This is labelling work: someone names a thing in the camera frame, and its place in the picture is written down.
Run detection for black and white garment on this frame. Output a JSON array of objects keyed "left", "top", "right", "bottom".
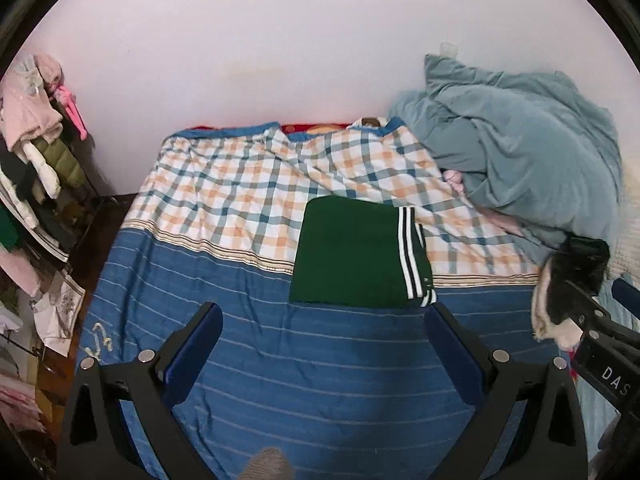
[{"left": 530, "top": 236, "right": 612, "bottom": 352}]

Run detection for clothes rack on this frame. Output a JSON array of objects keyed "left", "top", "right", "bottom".
[{"left": 0, "top": 50, "right": 108, "bottom": 461}]

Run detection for white printed bag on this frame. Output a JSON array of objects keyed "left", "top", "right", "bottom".
[{"left": 31, "top": 269, "right": 85, "bottom": 358}]

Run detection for pink cloth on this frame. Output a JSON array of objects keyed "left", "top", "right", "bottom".
[{"left": 442, "top": 169, "right": 523, "bottom": 235}]

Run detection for blue plaid bed sheet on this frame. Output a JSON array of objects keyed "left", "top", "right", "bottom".
[{"left": 75, "top": 119, "right": 621, "bottom": 480}]

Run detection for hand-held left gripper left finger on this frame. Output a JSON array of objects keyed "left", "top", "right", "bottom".
[{"left": 57, "top": 302, "right": 224, "bottom": 480}]

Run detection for person's grey socked foot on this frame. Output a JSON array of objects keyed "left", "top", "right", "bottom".
[{"left": 239, "top": 447, "right": 297, "bottom": 480}]

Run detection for olive green puffer vest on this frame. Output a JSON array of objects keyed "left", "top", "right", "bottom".
[{"left": 37, "top": 136, "right": 88, "bottom": 200}]

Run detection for pink fluffy coat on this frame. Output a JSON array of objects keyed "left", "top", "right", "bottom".
[{"left": 0, "top": 51, "right": 66, "bottom": 145}]

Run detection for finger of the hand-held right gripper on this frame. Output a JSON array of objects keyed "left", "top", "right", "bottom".
[
  {"left": 564, "top": 280, "right": 612, "bottom": 328},
  {"left": 611, "top": 277, "right": 640, "bottom": 319}
]

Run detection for green striped jacket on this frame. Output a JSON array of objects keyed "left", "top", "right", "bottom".
[{"left": 290, "top": 197, "right": 437, "bottom": 309}]

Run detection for pink folded clothes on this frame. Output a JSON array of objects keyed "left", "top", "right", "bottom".
[{"left": 0, "top": 370, "right": 47, "bottom": 433}]

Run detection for grey-blue duvet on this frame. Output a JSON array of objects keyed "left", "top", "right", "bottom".
[{"left": 389, "top": 54, "right": 624, "bottom": 266}]

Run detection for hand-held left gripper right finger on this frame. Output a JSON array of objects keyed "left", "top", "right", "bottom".
[{"left": 425, "top": 302, "right": 589, "bottom": 480}]

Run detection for red pillow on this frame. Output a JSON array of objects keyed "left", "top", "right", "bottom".
[{"left": 189, "top": 121, "right": 353, "bottom": 136}]

